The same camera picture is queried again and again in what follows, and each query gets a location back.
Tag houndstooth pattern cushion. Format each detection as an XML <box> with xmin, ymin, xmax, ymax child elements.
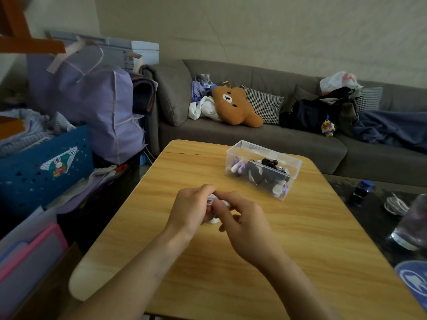
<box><xmin>241</xmin><ymin>85</ymin><xmax>285</xmax><ymax>125</ymax></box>

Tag clear plastic storage box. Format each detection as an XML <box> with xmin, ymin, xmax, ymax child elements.
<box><xmin>225</xmin><ymin>140</ymin><xmax>302</xmax><ymax>201</ymax></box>

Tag grey checked cushion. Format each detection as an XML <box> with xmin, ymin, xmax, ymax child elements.
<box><xmin>354</xmin><ymin>86</ymin><xmax>384</xmax><ymax>112</ymax></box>

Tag person's left hand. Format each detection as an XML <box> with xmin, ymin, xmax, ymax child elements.
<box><xmin>166</xmin><ymin>184</ymin><xmax>217</xmax><ymax>236</ymax></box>

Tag small dark blue bottle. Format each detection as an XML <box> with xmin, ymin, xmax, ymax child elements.
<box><xmin>353</xmin><ymin>179</ymin><xmax>375</xmax><ymax>201</ymax></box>

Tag white plastic bag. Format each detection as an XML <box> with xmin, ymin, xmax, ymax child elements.
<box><xmin>320</xmin><ymin>71</ymin><xmax>363</xmax><ymax>96</ymax></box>

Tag person's right hand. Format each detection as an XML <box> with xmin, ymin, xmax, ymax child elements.
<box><xmin>211</xmin><ymin>191</ymin><xmax>281</xmax><ymax>267</ymax></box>

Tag pink and purple folders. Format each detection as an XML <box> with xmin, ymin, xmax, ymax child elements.
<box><xmin>0</xmin><ymin>206</ymin><xmax>69</xmax><ymax>320</ymax></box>

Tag white cable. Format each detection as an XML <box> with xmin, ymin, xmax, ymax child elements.
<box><xmin>206</xmin><ymin>194</ymin><xmax>231</xmax><ymax>224</ymax></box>
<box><xmin>384</xmin><ymin>193</ymin><xmax>410</xmax><ymax>217</ymax></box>

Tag purple cloth on floor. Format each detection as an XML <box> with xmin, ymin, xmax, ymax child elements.
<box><xmin>46</xmin><ymin>164</ymin><xmax>129</xmax><ymax>214</ymax></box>

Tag grey knitted cloth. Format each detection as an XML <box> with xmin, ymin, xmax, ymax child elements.
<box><xmin>0</xmin><ymin>108</ymin><xmax>77</xmax><ymax>159</ymax></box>

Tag clear water bottle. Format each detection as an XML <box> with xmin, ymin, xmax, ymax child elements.
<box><xmin>390</xmin><ymin>194</ymin><xmax>427</xmax><ymax>252</ymax></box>

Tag large purple storage bag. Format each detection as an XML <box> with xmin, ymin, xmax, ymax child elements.
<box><xmin>27</xmin><ymin>40</ymin><xmax>147</xmax><ymax>166</ymax></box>

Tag person's right forearm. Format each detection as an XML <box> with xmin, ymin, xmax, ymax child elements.
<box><xmin>257</xmin><ymin>248</ymin><xmax>344</xmax><ymax>320</ymax></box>

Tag white bundled cable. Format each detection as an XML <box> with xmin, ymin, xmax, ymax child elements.
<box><xmin>384</xmin><ymin>193</ymin><xmax>410</xmax><ymax>217</ymax></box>

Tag pile of cables and chargers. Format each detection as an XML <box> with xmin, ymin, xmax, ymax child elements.
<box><xmin>227</xmin><ymin>155</ymin><xmax>289</xmax><ymax>198</ymax></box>

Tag white and purple clothes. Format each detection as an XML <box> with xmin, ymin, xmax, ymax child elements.
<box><xmin>188</xmin><ymin>74</ymin><xmax>223</xmax><ymax>122</ymax></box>

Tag person's left forearm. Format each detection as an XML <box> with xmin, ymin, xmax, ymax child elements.
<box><xmin>67</xmin><ymin>223</ymin><xmax>197</xmax><ymax>320</ymax></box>

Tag dark blue blanket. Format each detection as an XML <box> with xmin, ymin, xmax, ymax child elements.
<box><xmin>352</xmin><ymin>110</ymin><xmax>427</xmax><ymax>154</ymax></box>

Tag blue round fan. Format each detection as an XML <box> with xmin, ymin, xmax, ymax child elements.
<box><xmin>394</xmin><ymin>260</ymin><xmax>427</xmax><ymax>312</ymax></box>

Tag black bag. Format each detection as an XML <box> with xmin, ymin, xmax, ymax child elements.
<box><xmin>280</xmin><ymin>86</ymin><xmax>359</xmax><ymax>136</ymax></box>

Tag small colourful figure keychain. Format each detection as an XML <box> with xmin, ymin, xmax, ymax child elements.
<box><xmin>321</xmin><ymin>114</ymin><xmax>336</xmax><ymax>138</ymax></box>

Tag brown bear plush cushion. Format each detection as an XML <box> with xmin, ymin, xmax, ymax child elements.
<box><xmin>211</xmin><ymin>85</ymin><xmax>264</xmax><ymax>128</ymax></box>

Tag grey fabric sofa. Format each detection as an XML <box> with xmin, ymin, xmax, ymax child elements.
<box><xmin>139</xmin><ymin>59</ymin><xmax>427</xmax><ymax>188</ymax></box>

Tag orange wooden frame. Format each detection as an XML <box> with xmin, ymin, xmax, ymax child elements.
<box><xmin>0</xmin><ymin>0</ymin><xmax>66</xmax><ymax>54</ymax></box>

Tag wooden folding table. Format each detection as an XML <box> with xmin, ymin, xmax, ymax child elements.
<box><xmin>69</xmin><ymin>139</ymin><xmax>427</xmax><ymax>320</ymax></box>

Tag blue perforated plastic basket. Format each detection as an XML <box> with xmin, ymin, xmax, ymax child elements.
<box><xmin>0</xmin><ymin>125</ymin><xmax>95</xmax><ymax>217</ymax></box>

